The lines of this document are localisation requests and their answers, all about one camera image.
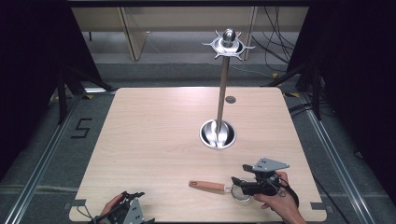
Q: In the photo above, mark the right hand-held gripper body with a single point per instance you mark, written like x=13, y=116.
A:
x=269, y=165

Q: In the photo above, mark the grey round table grommet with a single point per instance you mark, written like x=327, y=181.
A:
x=230, y=99

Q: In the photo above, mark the metal floor rail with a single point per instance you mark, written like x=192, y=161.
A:
x=40, y=168
x=337, y=161

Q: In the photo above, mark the person's right hand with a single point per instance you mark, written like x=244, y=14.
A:
x=285, y=205

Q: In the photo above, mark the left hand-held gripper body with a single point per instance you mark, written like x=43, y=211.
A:
x=130, y=213

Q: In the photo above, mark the black curtain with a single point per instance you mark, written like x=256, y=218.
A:
x=358, y=68
x=34, y=62

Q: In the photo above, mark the person's left hand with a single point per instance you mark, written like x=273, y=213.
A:
x=111, y=205

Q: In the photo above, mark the black tripod stand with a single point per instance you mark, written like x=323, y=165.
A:
x=67, y=90
x=311, y=84

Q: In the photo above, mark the silver utensil rack stand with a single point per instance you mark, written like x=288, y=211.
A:
x=223, y=93

